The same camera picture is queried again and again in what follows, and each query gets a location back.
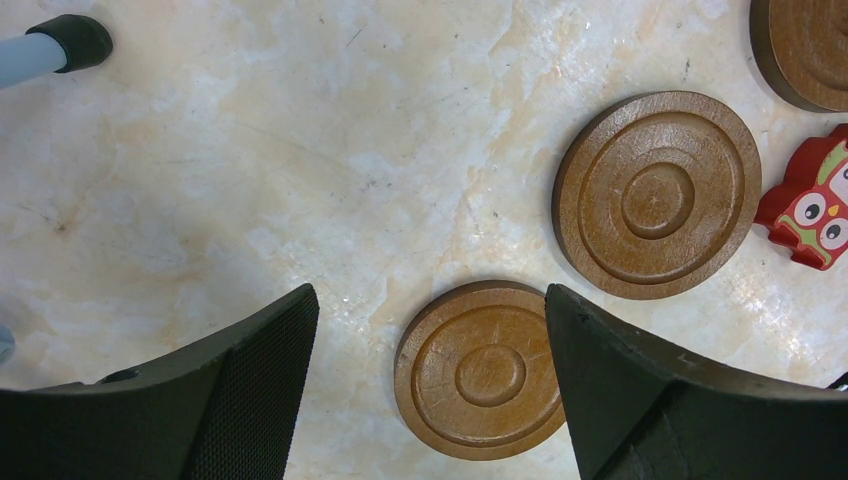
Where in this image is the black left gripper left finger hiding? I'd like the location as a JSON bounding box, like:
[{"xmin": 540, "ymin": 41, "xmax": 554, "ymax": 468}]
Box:
[{"xmin": 1, "ymin": 284, "xmax": 319, "ymax": 479}]

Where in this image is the red owl toy block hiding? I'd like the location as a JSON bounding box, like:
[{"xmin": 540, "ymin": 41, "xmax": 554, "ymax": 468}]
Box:
[{"xmin": 754, "ymin": 123, "xmax": 847, "ymax": 271}]

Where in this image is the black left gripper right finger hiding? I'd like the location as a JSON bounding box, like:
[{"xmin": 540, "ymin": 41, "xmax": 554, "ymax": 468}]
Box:
[{"xmin": 545, "ymin": 284, "xmax": 847, "ymax": 479}]

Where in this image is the brown wooden coaster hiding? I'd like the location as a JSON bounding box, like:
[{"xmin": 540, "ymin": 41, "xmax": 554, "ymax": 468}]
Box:
[
  {"xmin": 749, "ymin": 0, "xmax": 847, "ymax": 113},
  {"xmin": 393, "ymin": 280, "xmax": 566, "ymax": 461},
  {"xmin": 551, "ymin": 90, "xmax": 762, "ymax": 300}
]

